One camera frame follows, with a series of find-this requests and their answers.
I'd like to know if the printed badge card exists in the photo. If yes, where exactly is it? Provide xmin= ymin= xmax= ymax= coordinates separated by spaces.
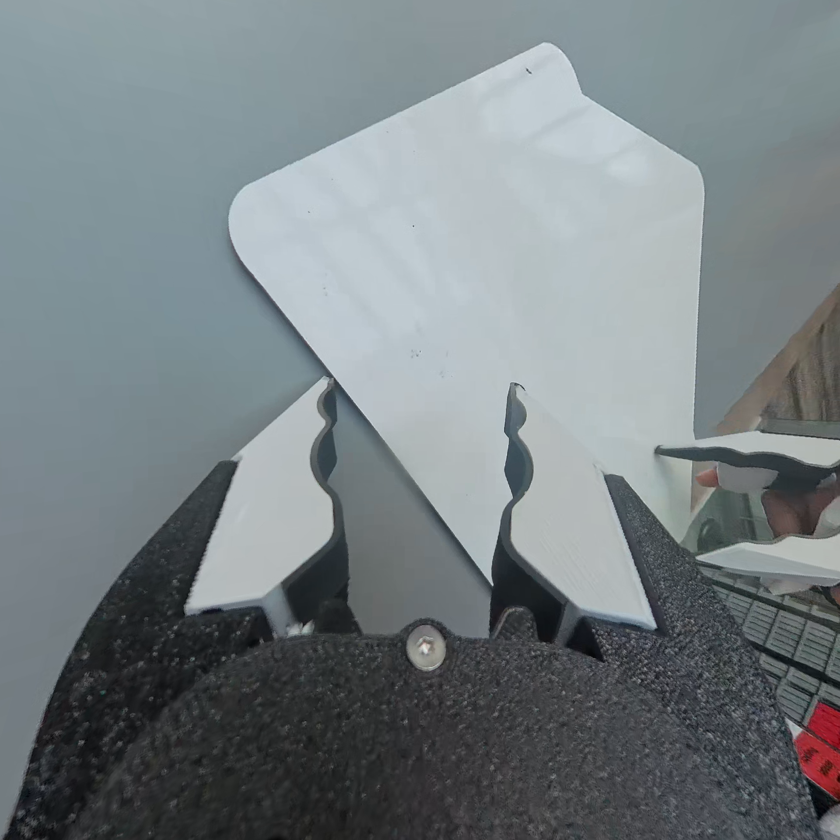
xmin=784 ymin=699 xmax=840 ymax=798

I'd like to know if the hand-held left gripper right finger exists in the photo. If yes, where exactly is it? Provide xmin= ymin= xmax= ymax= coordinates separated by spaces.
xmin=489 ymin=382 xmax=658 ymax=644

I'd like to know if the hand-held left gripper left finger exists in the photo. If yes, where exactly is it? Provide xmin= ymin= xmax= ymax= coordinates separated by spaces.
xmin=184 ymin=377 xmax=350 ymax=637

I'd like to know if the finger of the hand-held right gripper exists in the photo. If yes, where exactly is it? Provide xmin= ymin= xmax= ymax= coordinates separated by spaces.
xmin=655 ymin=430 xmax=840 ymax=493
xmin=694 ymin=530 xmax=840 ymax=596

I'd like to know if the white rounded board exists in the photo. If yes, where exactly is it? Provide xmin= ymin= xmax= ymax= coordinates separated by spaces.
xmin=228 ymin=41 xmax=697 ymax=586
xmin=579 ymin=91 xmax=708 ymax=546

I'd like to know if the person's right hand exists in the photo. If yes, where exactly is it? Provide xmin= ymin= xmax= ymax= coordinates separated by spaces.
xmin=696 ymin=466 xmax=828 ymax=539

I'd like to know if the grey desk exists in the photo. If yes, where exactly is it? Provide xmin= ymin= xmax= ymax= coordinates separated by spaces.
xmin=0 ymin=0 xmax=840 ymax=637

